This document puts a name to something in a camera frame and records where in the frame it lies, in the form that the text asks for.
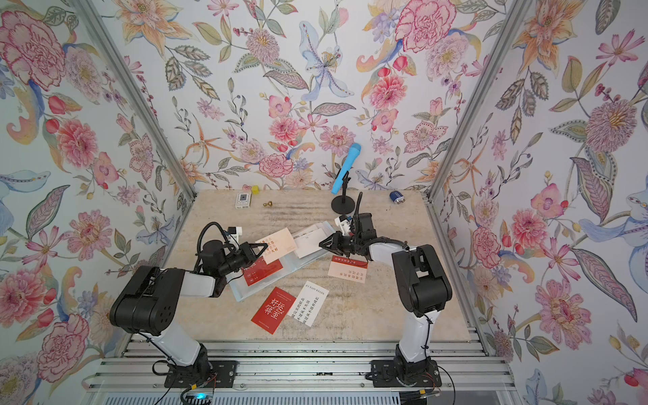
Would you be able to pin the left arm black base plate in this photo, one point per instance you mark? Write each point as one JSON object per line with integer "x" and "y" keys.
{"x": 218, "y": 374}

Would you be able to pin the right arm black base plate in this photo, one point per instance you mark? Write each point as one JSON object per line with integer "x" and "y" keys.
{"x": 394, "y": 374}

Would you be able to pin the aluminium corner post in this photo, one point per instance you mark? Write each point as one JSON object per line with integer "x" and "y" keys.
{"x": 99, "y": 33}
{"x": 511, "y": 24}

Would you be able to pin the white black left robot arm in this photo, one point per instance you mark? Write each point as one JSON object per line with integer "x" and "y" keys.
{"x": 148, "y": 303}

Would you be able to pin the red card gold characters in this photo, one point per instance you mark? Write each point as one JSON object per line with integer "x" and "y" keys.
{"x": 261, "y": 270}

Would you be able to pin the aluminium corner post right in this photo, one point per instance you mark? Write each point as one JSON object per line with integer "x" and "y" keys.
{"x": 511, "y": 24}

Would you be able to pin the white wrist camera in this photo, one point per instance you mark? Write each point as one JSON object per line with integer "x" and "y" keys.
{"x": 234, "y": 233}
{"x": 343, "y": 222}

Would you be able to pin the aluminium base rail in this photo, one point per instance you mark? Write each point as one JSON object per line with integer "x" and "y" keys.
{"x": 467, "y": 371}

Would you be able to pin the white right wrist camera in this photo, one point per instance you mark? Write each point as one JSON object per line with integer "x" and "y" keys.
{"x": 343, "y": 222}

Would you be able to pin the cream card red top band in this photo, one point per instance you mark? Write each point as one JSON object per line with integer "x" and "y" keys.
{"x": 348, "y": 269}

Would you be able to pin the white playing card box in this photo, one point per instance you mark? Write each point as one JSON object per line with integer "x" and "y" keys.
{"x": 243, "y": 200}

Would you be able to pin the aluminium corner post left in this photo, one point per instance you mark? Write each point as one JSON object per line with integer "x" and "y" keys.
{"x": 99, "y": 33}

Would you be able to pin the white card black text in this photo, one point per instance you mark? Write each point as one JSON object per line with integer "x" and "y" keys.
{"x": 308, "y": 303}

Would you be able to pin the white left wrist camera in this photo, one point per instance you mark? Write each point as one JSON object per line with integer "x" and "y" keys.
{"x": 234, "y": 233}

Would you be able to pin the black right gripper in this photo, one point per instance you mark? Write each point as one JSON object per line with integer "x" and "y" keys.
{"x": 340, "y": 239}

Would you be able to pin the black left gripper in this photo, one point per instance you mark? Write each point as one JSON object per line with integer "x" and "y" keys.
{"x": 245, "y": 251}

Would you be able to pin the small blue cylinder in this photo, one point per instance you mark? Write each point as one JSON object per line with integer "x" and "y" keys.
{"x": 397, "y": 197}

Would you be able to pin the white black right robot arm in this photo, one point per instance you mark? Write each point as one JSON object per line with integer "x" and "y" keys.
{"x": 423, "y": 289}

